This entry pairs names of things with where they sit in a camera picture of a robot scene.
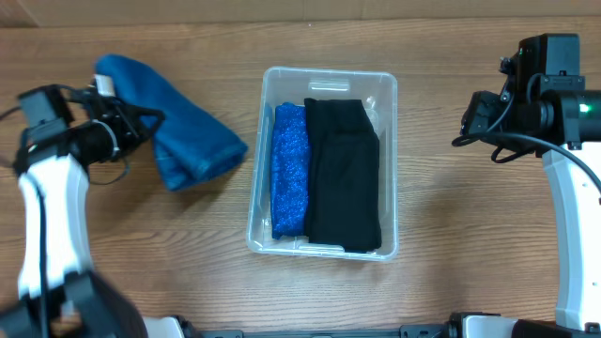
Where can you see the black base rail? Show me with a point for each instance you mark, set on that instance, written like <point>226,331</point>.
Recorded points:
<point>328,332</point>

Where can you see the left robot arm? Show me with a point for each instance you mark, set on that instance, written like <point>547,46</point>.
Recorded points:
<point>63,137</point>

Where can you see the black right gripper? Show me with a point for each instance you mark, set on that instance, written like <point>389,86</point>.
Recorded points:
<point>476,115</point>

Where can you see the clear plastic container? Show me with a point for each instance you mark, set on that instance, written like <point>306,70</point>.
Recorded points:
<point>378,93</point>

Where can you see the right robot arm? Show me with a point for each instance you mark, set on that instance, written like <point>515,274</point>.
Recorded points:
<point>545,109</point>

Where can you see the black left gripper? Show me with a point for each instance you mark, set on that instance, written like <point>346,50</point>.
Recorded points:
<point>132,120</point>

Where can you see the black cloth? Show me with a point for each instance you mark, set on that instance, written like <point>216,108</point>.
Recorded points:
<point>343,192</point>
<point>327,117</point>

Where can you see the blue glitter cloth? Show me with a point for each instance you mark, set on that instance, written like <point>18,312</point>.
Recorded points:
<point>289,166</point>

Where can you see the teal towel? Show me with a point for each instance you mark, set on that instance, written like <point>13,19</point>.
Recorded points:
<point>191,146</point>

